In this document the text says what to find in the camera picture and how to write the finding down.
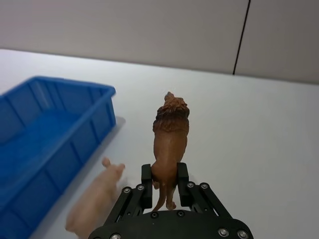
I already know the brown lion toy figure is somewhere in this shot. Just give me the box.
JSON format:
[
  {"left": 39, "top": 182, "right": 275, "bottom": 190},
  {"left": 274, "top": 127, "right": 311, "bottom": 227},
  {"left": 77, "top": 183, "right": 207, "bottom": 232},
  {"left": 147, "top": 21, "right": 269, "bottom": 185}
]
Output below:
[{"left": 151, "top": 91, "right": 191, "bottom": 213}]

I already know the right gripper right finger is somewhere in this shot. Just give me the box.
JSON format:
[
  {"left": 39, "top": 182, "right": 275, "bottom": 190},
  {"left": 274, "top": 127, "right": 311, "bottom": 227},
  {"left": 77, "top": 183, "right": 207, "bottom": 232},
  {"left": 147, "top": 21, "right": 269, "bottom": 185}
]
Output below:
[{"left": 177, "top": 162, "right": 234, "bottom": 220}]

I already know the pink pig toy figure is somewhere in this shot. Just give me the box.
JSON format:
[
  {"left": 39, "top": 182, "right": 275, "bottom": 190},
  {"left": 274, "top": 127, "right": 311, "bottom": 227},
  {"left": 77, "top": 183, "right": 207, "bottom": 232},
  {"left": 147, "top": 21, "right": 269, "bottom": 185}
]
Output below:
[{"left": 65, "top": 157, "right": 126, "bottom": 235}]

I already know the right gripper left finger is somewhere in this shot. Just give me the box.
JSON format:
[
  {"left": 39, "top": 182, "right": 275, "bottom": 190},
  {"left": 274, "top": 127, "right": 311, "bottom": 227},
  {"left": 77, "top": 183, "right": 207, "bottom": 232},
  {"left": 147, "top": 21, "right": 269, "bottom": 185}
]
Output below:
[{"left": 104, "top": 163, "right": 154, "bottom": 226}]

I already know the blue plastic tray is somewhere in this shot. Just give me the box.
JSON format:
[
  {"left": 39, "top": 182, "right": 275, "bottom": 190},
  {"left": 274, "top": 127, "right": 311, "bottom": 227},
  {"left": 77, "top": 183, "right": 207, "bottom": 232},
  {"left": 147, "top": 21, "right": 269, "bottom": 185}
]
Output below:
[{"left": 0, "top": 75, "right": 117, "bottom": 239}]

